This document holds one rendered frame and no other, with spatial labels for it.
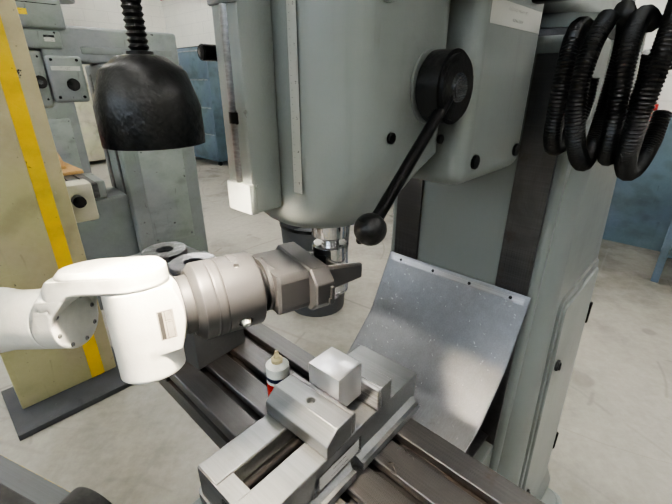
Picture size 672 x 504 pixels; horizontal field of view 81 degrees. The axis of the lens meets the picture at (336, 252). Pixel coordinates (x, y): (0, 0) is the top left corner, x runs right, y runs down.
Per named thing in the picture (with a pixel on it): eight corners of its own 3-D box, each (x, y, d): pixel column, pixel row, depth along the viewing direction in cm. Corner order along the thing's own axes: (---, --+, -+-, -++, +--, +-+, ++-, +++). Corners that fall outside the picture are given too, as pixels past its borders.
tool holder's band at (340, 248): (304, 250, 51) (304, 243, 51) (327, 239, 55) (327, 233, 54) (333, 259, 49) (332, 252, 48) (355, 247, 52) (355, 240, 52)
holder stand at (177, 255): (199, 371, 78) (183, 281, 70) (140, 332, 90) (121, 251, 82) (246, 341, 87) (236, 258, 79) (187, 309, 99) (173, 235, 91)
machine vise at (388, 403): (266, 578, 45) (258, 516, 41) (196, 496, 54) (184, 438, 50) (421, 406, 69) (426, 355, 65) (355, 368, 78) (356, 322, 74)
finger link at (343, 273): (358, 278, 53) (318, 290, 50) (359, 257, 52) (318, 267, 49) (365, 283, 52) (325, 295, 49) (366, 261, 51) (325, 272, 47)
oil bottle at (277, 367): (278, 412, 68) (274, 361, 64) (263, 400, 71) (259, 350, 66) (295, 400, 71) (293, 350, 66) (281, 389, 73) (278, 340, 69)
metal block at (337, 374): (338, 413, 57) (338, 381, 55) (309, 393, 61) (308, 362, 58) (361, 394, 61) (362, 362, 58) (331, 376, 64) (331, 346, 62)
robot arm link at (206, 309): (224, 265, 40) (98, 293, 35) (240, 359, 43) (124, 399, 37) (198, 247, 50) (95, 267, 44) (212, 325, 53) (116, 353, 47)
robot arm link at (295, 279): (336, 256, 44) (233, 281, 38) (335, 328, 48) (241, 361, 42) (286, 224, 54) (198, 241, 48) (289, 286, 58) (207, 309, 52)
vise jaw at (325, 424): (327, 461, 52) (326, 438, 50) (266, 412, 59) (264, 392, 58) (355, 432, 56) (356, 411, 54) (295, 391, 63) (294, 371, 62)
